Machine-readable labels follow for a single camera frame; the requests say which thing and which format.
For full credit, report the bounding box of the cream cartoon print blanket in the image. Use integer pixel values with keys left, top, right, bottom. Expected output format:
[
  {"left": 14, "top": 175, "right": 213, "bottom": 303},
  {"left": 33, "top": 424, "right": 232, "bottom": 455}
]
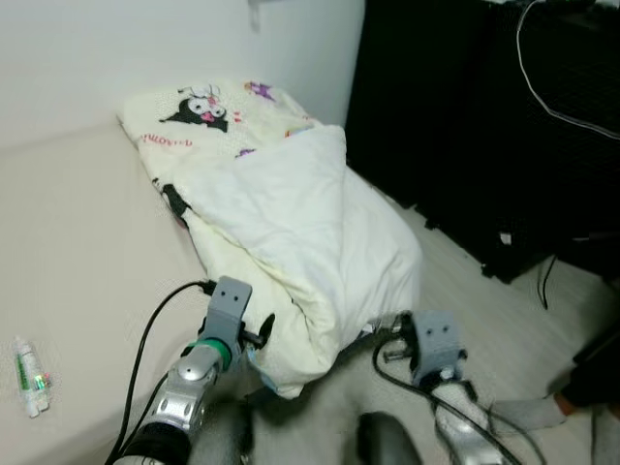
[{"left": 116, "top": 79, "right": 424, "bottom": 400}]

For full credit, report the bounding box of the white green printed tube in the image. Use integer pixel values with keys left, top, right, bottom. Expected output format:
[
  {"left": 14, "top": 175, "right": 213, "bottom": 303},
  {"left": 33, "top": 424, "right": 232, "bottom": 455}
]
[{"left": 12, "top": 334, "right": 52, "bottom": 419}]

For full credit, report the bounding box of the grey right robot leg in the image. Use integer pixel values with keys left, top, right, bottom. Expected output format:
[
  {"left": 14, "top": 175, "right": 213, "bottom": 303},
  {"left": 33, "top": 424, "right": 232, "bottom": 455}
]
[{"left": 356, "top": 412, "right": 424, "bottom": 465}]

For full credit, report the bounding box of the grey robot leg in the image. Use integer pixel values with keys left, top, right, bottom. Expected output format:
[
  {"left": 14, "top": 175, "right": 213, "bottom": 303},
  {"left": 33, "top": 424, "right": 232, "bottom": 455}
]
[
  {"left": 356, "top": 412, "right": 424, "bottom": 465},
  {"left": 189, "top": 402, "right": 255, "bottom": 465}
]

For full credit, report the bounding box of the grey left robot leg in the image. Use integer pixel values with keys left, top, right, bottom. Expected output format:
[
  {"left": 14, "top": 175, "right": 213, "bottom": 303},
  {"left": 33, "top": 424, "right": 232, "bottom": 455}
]
[{"left": 189, "top": 402, "right": 255, "bottom": 465}]

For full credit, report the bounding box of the grey socked person's foot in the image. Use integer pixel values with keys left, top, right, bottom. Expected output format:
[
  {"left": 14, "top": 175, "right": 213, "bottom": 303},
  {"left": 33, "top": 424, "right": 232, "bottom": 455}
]
[
  {"left": 489, "top": 392, "right": 571, "bottom": 433},
  {"left": 589, "top": 405, "right": 620, "bottom": 465}
]

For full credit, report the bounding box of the beige sheeted bed mattress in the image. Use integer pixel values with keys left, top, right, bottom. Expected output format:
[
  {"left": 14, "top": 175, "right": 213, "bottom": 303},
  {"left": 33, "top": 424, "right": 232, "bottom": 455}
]
[{"left": 0, "top": 116, "right": 292, "bottom": 465}]

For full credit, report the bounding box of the black trousered person's leg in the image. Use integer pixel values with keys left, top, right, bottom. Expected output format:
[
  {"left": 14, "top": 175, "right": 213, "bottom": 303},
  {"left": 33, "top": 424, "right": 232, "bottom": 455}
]
[{"left": 554, "top": 325, "right": 620, "bottom": 410}]

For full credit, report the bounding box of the black cabinet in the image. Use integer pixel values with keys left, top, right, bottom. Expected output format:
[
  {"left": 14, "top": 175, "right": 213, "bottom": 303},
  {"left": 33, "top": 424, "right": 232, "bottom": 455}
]
[{"left": 344, "top": 0, "right": 620, "bottom": 284}]

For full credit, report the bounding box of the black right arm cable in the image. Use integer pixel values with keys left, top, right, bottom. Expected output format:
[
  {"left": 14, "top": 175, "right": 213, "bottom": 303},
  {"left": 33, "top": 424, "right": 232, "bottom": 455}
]
[{"left": 373, "top": 334, "right": 543, "bottom": 465}]

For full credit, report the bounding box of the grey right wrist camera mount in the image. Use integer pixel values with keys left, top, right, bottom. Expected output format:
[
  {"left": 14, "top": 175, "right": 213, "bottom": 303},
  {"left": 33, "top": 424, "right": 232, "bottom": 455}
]
[{"left": 412, "top": 310, "right": 462, "bottom": 387}]

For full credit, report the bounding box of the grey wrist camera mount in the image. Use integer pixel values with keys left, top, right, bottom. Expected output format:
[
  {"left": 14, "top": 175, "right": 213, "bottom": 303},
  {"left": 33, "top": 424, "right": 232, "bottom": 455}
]
[
  {"left": 412, "top": 310, "right": 462, "bottom": 387},
  {"left": 206, "top": 276, "right": 255, "bottom": 350}
]

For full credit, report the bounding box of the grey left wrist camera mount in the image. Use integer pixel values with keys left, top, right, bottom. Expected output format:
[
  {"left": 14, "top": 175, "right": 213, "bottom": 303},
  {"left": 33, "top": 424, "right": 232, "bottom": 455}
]
[{"left": 206, "top": 276, "right": 255, "bottom": 350}]

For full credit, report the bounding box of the thin black floor cable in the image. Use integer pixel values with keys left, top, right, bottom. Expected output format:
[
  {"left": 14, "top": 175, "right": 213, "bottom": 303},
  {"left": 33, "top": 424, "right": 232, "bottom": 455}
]
[{"left": 538, "top": 254, "right": 559, "bottom": 311}]

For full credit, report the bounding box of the white cable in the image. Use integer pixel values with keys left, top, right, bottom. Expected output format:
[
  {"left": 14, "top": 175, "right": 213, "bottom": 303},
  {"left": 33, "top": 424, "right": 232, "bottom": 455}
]
[{"left": 515, "top": 0, "right": 620, "bottom": 141}]

